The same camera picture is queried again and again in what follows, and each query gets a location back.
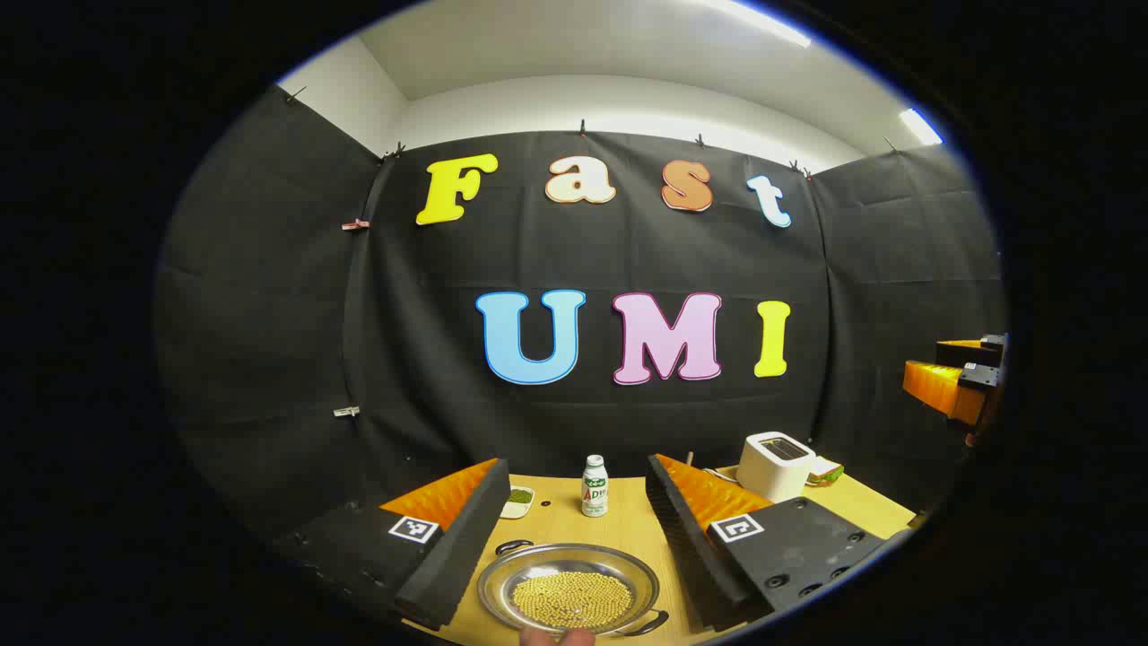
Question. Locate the white toaster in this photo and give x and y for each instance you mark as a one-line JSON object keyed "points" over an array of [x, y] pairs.
{"points": [[773, 471]]}

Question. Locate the sandwich with lettuce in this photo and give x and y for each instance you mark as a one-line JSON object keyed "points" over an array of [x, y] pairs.
{"points": [[827, 470]]}

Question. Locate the white green-label drink bottle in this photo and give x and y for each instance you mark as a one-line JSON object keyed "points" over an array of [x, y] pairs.
{"points": [[595, 493]]}

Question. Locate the pile of yellow soybeans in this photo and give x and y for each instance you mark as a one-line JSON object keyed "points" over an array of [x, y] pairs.
{"points": [[572, 599]]}

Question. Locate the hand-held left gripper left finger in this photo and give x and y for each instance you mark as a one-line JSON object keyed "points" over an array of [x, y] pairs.
{"points": [[457, 556]]}

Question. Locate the stainless steel pot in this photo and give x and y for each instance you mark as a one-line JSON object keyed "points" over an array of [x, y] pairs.
{"points": [[574, 558]]}

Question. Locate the small ceiling light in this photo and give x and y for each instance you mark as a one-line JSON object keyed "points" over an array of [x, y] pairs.
{"points": [[921, 126]]}

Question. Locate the black backdrop cloth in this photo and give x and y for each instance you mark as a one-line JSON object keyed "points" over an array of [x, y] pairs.
{"points": [[430, 341]]}

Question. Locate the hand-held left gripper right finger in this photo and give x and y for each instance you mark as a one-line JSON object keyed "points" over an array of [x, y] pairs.
{"points": [[691, 556]]}

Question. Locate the small white bean dish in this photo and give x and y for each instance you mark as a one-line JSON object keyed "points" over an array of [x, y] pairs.
{"points": [[518, 498]]}

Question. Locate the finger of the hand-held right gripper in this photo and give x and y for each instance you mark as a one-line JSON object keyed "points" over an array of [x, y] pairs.
{"points": [[964, 352], [937, 388]]}

